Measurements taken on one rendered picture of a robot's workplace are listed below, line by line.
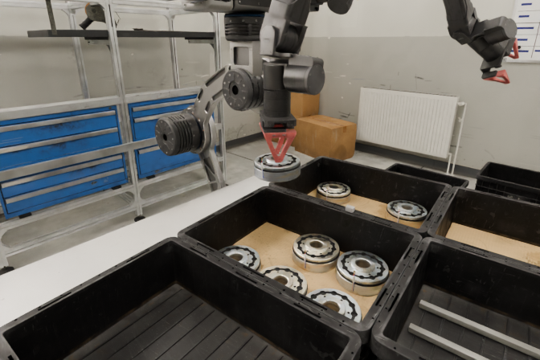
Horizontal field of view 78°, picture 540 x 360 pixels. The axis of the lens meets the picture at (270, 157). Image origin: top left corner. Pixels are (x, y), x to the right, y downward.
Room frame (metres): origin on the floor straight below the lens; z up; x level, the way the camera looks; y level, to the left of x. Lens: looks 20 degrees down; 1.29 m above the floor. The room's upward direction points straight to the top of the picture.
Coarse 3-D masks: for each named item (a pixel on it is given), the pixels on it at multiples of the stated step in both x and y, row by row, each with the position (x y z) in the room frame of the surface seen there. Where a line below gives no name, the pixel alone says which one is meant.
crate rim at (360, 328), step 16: (256, 192) 0.76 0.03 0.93; (288, 192) 0.76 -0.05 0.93; (224, 208) 0.68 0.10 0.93; (336, 208) 0.68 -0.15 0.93; (192, 224) 0.61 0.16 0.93; (384, 224) 0.61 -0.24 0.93; (192, 240) 0.55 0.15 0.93; (416, 240) 0.55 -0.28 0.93; (224, 256) 0.50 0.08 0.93; (256, 272) 0.46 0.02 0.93; (400, 272) 0.45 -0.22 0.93; (288, 288) 0.42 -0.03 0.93; (384, 288) 0.42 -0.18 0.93; (320, 304) 0.39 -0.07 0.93; (384, 304) 0.39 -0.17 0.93; (336, 320) 0.36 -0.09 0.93; (352, 320) 0.36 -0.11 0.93; (368, 320) 0.36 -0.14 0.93; (368, 336) 0.34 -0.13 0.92
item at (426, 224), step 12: (324, 156) 1.04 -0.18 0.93; (372, 168) 0.93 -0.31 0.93; (420, 180) 0.84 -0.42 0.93; (432, 180) 0.84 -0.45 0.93; (444, 192) 0.77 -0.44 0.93; (336, 204) 0.70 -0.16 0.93; (372, 216) 0.64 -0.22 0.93; (432, 216) 0.64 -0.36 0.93; (408, 228) 0.59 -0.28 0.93; (420, 228) 0.59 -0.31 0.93
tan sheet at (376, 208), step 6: (312, 192) 0.97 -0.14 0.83; (354, 198) 0.92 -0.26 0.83; (360, 198) 0.92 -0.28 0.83; (366, 198) 0.92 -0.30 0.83; (342, 204) 0.89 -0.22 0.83; (348, 204) 0.89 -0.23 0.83; (354, 204) 0.89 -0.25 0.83; (360, 204) 0.89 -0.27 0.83; (366, 204) 0.89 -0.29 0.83; (372, 204) 0.89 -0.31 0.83; (378, 204) 0.89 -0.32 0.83; (384, 204) 0.89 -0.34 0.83; (360, 210) 0.85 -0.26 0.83; (366, 210) 0.85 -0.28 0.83; (372, 210) 0.85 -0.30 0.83; (378, 210) 0.85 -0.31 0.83; (384, 210) 0.85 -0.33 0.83; (378, 216) 0.82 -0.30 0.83; (384, 216) 0.82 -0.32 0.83
